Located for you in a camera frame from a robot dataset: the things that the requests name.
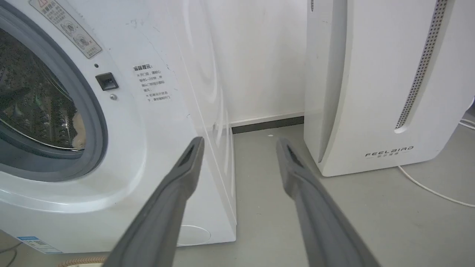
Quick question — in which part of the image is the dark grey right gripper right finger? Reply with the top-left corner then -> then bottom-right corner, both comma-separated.
276,137 -> 381,267

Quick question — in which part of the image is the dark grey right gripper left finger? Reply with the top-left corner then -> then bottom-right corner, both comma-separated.
103,136 -> 205,267

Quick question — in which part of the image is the white front-load washing machine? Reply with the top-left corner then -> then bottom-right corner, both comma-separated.
0,0 -> 237,255

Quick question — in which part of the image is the beige cloth inside drum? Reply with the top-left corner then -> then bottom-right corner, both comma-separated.
71,112 -> 86,150

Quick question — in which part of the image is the white Feelbird air purifier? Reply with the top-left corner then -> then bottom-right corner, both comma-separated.
304,0 -> 475,177

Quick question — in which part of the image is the beige corrugated drain hose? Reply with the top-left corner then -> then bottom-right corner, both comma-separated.
56,257 -> 108,267

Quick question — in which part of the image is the white power cable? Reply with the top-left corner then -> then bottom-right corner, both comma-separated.
398,118 -> 475,208

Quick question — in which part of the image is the thin black cable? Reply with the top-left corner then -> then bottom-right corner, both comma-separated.
0,243 -> 22,267

